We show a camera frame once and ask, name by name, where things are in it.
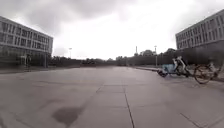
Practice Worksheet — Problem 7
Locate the white and blue bicycle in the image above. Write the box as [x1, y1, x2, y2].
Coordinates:
[157, 55, 194, 79]

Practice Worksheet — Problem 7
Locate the grey concrete slab pavement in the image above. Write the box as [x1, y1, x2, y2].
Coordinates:
[0, 65, 224, 128]

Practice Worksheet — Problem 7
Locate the distant tower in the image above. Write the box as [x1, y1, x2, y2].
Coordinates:
[133, 45, 139, 57]

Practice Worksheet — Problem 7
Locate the row of dark trees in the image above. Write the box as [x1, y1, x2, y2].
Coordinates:
[48, 47, 178, 67]

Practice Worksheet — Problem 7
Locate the dark bicycle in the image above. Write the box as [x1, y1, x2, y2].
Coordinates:
[193, 59, 224, 85]

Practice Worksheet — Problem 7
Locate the grey glass-fronted building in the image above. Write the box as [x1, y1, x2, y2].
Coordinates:
[0, 15, 54, 68]

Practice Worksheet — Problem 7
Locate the lamp pole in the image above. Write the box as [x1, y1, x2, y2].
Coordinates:
[153, 45, 158, 67]
[68, 47, 73, 60]

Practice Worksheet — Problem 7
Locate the grey building with window rows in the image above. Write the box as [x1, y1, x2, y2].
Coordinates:
[175, 8, 224, 64]

